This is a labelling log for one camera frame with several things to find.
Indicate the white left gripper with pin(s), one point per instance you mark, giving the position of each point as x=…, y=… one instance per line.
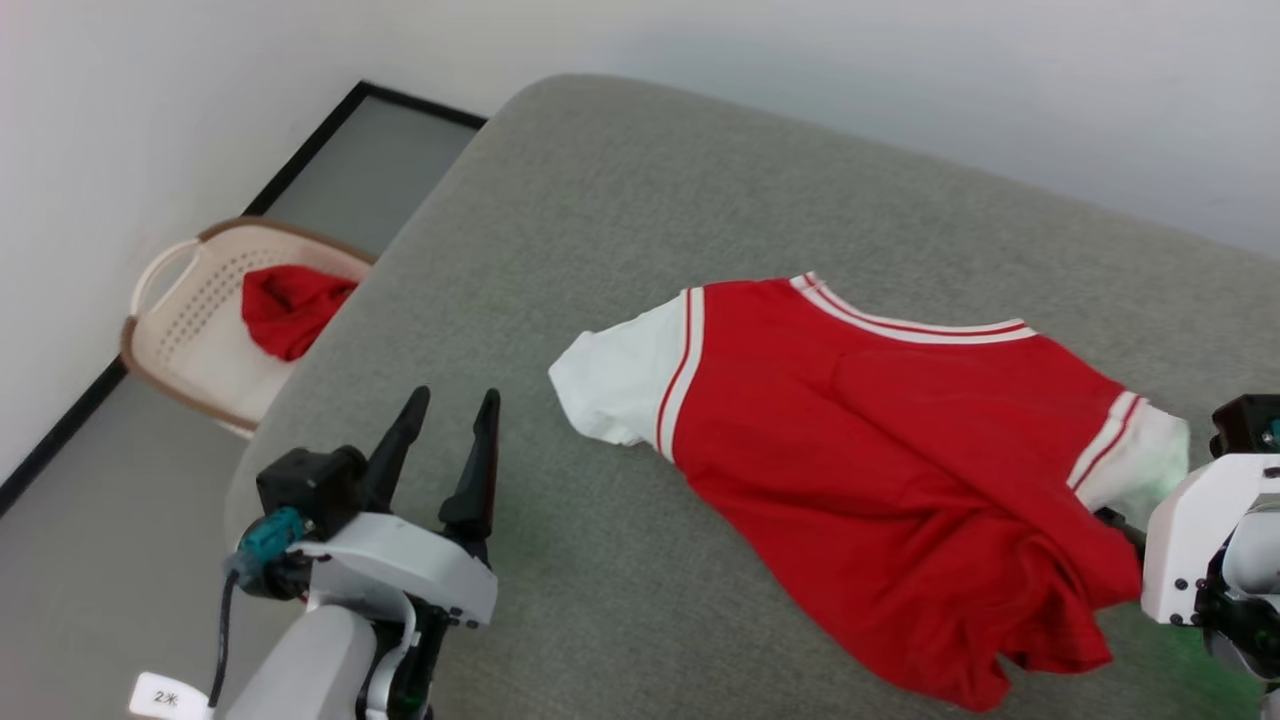
x=410, y=570

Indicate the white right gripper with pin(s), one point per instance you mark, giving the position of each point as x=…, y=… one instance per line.
x=1185, y=540

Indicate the red and white jersey shirt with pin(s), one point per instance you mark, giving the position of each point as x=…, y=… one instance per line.
x=880, y=470

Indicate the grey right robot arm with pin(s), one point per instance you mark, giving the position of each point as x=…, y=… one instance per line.
x=1250, y=600

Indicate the red garment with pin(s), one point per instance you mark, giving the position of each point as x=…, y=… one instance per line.
x=290, y=310

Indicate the beige plastic laundry basket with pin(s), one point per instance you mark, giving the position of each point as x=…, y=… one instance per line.
x=190, y=340

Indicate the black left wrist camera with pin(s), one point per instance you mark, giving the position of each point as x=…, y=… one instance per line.
x=310, y=490

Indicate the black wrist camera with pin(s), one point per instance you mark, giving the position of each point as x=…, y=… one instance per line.
x=310, y=490
x=1245, y=425

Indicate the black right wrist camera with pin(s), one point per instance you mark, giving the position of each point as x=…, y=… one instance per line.
x=1245, y=425

